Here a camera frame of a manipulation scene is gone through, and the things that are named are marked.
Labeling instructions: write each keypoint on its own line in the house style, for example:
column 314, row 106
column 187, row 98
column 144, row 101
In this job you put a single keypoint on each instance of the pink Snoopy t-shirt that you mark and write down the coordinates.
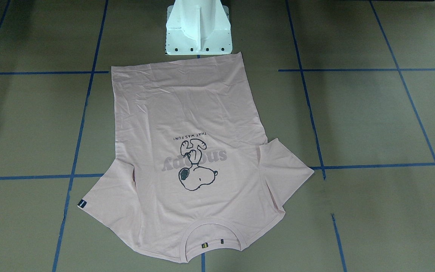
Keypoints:
column 194, row 170

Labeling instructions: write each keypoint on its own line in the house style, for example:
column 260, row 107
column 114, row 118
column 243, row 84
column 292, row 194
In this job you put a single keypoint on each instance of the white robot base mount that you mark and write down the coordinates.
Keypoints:
column 198, row 27

